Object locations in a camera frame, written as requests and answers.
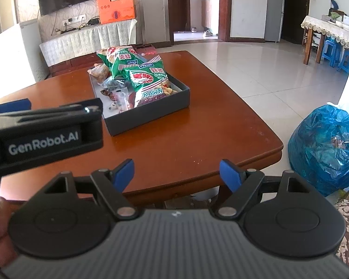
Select wooden dining table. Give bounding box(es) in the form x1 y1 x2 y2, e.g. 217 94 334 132
301 16 349 65

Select white lace cabinet cloth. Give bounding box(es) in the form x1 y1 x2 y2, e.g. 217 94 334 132
39 19 138 67

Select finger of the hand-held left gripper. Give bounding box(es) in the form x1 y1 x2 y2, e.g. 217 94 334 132
0 99 32 115
0 98 103 127

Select clear snack packets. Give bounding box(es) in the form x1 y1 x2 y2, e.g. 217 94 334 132
100 76 131 93

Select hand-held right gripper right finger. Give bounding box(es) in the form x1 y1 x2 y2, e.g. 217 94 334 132
215 159 310 221

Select silver refrigerator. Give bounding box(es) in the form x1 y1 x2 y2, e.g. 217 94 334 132
265 0 286 43

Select orange gift box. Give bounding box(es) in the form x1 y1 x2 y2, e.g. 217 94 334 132
96 0 137 25

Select blue plastic stool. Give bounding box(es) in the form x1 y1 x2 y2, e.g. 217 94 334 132
337 49 349 75
321 39 341 67

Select dark wooden door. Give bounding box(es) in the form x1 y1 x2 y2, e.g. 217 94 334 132
281 0 310 46

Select brown wooden door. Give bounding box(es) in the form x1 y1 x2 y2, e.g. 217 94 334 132
173 0 190 33

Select blue plastic bag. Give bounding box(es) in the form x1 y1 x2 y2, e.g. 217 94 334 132
288 103 349 197

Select brown cake snack packet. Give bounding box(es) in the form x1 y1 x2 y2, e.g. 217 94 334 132
89 63 111 83

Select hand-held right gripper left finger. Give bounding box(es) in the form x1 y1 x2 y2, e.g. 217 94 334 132
44 159 139 221

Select white wall socket strip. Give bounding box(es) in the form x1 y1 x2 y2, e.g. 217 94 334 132
62 14 87 25

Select dark blue cardboard box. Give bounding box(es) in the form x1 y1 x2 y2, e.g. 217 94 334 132
88 61 190 136

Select green prawn cracker bag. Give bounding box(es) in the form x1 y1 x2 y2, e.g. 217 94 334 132
110 53 165 79
97 46 141 68
124 67 178 109

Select dark wooden TV cabinet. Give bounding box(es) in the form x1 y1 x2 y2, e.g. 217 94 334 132
48 43 157 78

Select cream lace tablecloth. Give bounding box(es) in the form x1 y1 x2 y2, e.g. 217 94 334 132
301 15 349 53

